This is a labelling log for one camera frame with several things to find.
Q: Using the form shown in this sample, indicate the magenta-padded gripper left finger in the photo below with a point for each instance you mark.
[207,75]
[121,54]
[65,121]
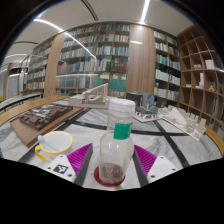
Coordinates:
[78,158]

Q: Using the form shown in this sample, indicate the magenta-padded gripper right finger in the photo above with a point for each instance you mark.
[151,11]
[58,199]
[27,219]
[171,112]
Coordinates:
[148,160]

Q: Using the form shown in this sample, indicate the clear plastic bottle white cap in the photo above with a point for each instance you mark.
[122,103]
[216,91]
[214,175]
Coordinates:
[116,150]

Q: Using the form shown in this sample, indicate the white mug yellow rim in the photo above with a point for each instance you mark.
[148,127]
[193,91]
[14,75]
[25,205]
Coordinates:
[61,143]

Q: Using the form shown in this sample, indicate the light blue spoon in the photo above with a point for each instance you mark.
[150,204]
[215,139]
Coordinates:
[45,141]

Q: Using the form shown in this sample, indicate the white architectural model long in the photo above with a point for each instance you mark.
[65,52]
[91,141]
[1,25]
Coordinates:
[181,120]

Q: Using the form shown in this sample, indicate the brown architectural model on board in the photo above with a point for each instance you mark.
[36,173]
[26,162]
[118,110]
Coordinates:
[43,116]

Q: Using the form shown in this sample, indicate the dark grey architectural model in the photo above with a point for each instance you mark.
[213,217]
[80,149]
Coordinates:
[146,103]

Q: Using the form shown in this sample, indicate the white architectural model with ramp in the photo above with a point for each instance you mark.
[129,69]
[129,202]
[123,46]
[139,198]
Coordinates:
[95,98]

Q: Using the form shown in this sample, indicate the narrow bookshelf full of books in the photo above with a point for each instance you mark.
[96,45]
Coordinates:
[166,66]

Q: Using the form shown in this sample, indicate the bookshelf behind glass partition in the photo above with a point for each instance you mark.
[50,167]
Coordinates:
[36,70]

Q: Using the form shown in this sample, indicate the wooden cubby shelf unit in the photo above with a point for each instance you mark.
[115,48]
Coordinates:
[203,76]

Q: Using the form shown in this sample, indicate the wide bookshelf full of books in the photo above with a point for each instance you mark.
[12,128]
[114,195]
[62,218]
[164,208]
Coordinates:
[100,56]

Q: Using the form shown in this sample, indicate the long ceiling light strip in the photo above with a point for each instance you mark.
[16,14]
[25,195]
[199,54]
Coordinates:
[145,11]
[50,24]

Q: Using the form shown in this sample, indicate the small wall light bar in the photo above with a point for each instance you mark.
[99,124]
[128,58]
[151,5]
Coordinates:
[136,42]

